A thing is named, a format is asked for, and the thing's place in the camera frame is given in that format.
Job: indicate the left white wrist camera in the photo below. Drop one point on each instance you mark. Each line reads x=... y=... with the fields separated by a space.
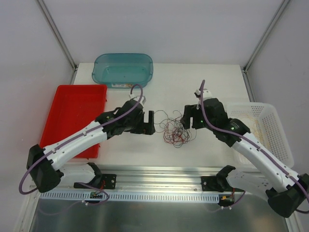
x=140 y=99

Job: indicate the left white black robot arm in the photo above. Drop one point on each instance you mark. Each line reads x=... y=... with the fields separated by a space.
x=45 y=165

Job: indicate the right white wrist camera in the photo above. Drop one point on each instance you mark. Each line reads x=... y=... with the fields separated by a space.
x=206 y=95

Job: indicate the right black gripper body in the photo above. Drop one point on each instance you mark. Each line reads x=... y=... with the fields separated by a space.
x=193 y=116

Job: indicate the red plastic tray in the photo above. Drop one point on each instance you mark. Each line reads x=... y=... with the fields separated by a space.
x=73 y=107

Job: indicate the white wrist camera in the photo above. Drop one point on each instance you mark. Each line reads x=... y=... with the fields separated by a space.
x=140 y=99
x=206 y=95

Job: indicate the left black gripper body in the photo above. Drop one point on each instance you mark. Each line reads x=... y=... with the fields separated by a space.
x=144 y=122

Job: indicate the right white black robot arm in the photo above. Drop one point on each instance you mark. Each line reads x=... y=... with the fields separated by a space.
x=265 y=164

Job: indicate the aluminium mounting rail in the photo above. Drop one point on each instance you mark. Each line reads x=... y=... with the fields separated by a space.
x=203 y=179

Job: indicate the white perforated plastic basket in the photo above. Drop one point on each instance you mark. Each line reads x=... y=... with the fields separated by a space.
x=264 y=123

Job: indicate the right aluminium frame post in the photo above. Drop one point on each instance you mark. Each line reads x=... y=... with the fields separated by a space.
x=270 y=27

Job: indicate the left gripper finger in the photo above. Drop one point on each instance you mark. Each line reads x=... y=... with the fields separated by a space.
x=138 y=124
x=149 y=127

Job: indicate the teal plastic tub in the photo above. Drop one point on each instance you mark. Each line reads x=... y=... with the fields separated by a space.
x=123 y=70

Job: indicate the aluminium frame post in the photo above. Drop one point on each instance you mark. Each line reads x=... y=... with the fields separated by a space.
x=270 y=27
x=54 y=29

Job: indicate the white slotted cable duct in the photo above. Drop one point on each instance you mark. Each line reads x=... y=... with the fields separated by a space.
x=132 y=196

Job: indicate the left aluminium frame post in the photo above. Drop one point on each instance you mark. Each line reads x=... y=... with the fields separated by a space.
x=54 y=29

